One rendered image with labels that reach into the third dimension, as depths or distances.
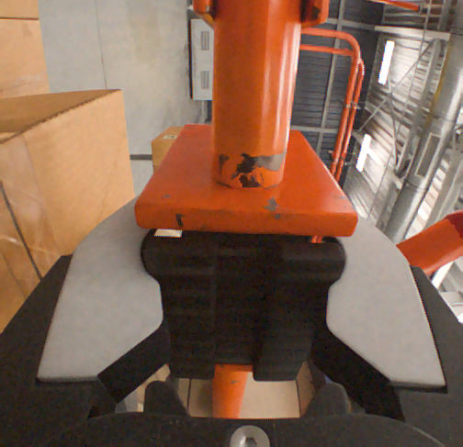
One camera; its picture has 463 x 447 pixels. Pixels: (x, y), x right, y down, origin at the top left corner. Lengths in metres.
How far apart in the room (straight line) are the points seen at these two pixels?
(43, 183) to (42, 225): 0.03
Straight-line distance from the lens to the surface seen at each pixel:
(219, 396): 0.19
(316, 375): 0.28
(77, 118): 0.25
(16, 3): 1.06
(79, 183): 0.25
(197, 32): 7.39
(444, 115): 5.82
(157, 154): 2.00
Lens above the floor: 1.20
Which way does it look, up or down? level
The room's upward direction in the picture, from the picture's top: 92 degrees clockwise
